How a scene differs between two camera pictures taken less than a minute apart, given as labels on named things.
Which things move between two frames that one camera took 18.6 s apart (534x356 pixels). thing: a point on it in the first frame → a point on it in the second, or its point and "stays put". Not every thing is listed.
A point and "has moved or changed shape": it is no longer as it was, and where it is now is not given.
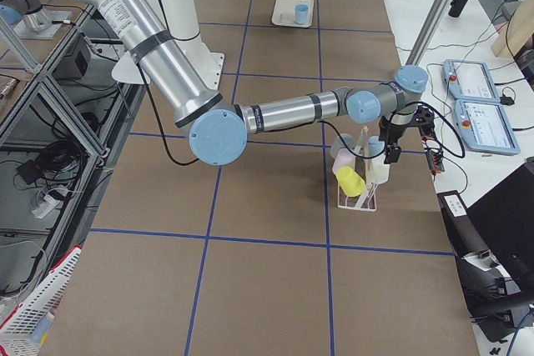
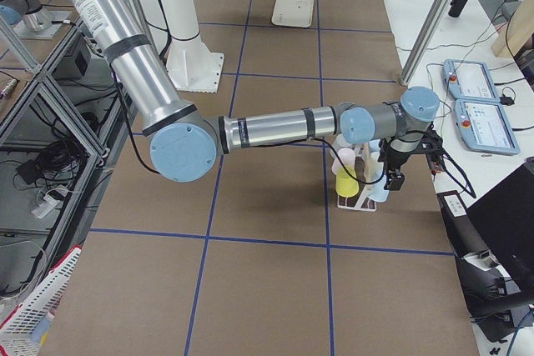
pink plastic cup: x=344 y=157 stays put
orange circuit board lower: x=435 y=162 stays put
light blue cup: x=301 y=12 → x=377 y=193
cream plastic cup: x=376 y=171 stays put
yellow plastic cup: x=350 y=182 has moved or changed shape
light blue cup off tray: x=375 y=147 stays put
